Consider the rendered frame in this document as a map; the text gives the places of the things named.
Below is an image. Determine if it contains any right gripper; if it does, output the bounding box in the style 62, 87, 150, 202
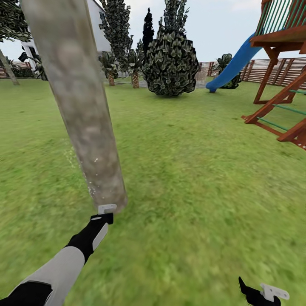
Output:
238, 277, 281, 306

